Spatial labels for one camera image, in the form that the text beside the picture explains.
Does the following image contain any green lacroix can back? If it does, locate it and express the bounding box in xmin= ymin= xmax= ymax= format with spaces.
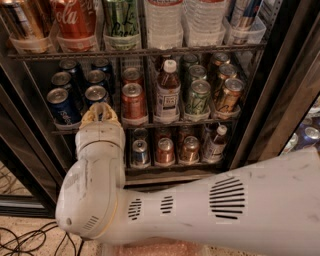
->
xmin=179 ymin=53 xmax=199 ymax=80

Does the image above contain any blue silver can bottom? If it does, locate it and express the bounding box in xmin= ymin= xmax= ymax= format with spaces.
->
xmin=132 ymin=140 xmax=150 ymax=167

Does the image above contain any green lacroix can front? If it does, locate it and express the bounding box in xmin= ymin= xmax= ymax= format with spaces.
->
xmin=184 ymin=80 xmax=211 ymax=121

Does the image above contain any steel fridge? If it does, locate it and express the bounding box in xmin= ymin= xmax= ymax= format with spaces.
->
xmin=0 ymin=0 xmax=320 ymax=219

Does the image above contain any copper can bottom shelf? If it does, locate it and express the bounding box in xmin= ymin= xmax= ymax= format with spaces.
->
xmin=179 ymin=136 xmax=200 ymax=162

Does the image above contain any red coca cola can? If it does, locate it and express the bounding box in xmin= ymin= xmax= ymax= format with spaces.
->
xmin=50 ymin=0 xmax=96 ymax=52

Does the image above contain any blue can behind right door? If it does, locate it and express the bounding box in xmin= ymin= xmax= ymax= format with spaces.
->
xmin=296 ymin=126 xmax=320 ymax=150

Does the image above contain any fridge right glass door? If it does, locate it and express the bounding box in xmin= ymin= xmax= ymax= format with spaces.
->
xmin=225 ymin=0 xmax=320 ymax=169

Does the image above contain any blue pepsi can middle left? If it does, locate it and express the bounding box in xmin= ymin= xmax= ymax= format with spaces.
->
xmin=51 ymin=71 xmax=84 ymax=111

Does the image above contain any green lacroix can middle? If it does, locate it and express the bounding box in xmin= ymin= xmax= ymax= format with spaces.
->
xmin=186 ymin=65 xmax=207 ymax=87

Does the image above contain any orange soda can front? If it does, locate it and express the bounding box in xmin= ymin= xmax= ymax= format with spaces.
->
xmin=121 ymin=83 xmax=148 ymax=126

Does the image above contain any black floor cable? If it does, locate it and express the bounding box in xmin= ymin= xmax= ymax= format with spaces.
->
xmin=0 ymin=221 xmax=84 ymax=256

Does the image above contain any clear water bottle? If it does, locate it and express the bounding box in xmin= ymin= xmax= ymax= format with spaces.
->
xmin=144 ymin=0 xmax=183 ymax=50
xmin=182 ymin=0 xmax=226 ymax=47

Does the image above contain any gold can front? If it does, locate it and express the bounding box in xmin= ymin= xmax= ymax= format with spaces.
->
xmin=215 ymin=78 xmax=244 ymax=113

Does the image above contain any blue pepsi can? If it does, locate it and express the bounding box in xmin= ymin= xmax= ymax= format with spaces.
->
xmin=85 ymin=85 xmax=110 ymax=106
xmin=87 ymin=70 xmax=109 ymax=91
xmin=91 ymin=58 xmax=115 ymax=94
xmin=46 ymin=88 xmax=81 ymax=126
xmin=51 ymin=71 xmax=84 ymax=111
xmin=59 ymin=59 xmax=85 ymax=91

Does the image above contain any green lacroix can top shelf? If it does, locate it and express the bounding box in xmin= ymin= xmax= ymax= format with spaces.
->
xmin=102 ymin=0 xmax=140 ymax=50

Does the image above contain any clear plastic bin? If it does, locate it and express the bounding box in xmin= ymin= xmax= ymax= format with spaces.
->
xmin=101 ymin=239 xmax=209 ymax=256

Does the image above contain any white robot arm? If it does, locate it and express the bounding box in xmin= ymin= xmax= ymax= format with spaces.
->
xmin=55 ymin=103 xmax=320 ymax=256

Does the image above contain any gold can top shelf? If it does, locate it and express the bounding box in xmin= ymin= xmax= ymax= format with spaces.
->
xmin=0 ymin=0 xmax=53 ymax=53

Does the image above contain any gold can back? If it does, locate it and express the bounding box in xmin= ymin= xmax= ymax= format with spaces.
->
xmin=208 ymin=52 xmax=230 ymax=76

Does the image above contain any blue silver can top shelf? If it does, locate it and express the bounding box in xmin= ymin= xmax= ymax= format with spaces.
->
xmin=225 ymin=0 xmax=266 ymax=45

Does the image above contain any blue pepsi can back left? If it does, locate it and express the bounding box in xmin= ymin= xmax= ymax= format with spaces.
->
xmin=59 ymin=59 xmax=85 ymax=91

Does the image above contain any brown tea bottle white cap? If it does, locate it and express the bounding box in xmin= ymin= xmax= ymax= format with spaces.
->
xmin=156 ymin=59 xmax=181 ymax=123

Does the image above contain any clear water bottle right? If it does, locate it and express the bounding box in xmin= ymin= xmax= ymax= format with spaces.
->
xmin=182 ymin=0 xmax=226 ymax=47

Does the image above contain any orange soda can back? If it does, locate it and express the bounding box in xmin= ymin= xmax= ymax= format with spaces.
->
xmin=122 ymin=67 xmax=144 ymax=86

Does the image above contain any small tea bottle bottom shelf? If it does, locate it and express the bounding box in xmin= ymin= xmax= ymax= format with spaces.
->
xmin=202 ymin=125 xmax=227 ymax=163

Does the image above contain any blue pepsi can front left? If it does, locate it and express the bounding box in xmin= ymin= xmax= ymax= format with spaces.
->
xmin=46 ymin=88 xmax=81 ymax=126

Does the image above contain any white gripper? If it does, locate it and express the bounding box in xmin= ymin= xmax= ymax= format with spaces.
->
xmin=75 ymin=103 xmax=126 ymax=147

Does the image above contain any gold can middle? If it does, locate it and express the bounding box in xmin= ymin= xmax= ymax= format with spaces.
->
xmin=213 ymin=63 xmax=237 ymax=93

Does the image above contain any clear water bottle left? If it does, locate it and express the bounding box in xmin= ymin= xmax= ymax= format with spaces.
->
xmin=144 ymin=0 xmax=183 ymax=50

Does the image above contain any red can bottom shelf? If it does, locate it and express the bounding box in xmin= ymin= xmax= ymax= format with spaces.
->
xmin=156 ymin=138 xmax=175 ymax=165

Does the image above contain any orange soda can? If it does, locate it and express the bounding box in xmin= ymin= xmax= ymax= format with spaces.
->
xmin=121 ymin=83 xmax=148 ymax=126
xmin=122 ymin=67 xmax=144 ymax=86

